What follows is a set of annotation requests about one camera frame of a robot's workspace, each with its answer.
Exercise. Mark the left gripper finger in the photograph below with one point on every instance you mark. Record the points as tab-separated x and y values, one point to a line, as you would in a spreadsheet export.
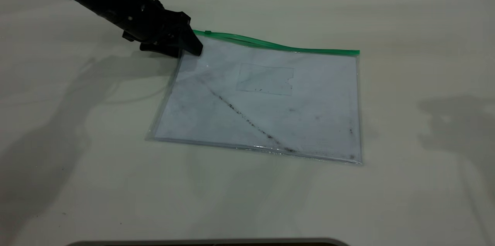
191	43
160	49

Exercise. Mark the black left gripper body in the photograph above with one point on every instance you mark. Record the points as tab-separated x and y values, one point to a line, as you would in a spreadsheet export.
154	21

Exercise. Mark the clear plastic zip bag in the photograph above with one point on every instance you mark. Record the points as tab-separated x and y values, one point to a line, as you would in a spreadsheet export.
263	103

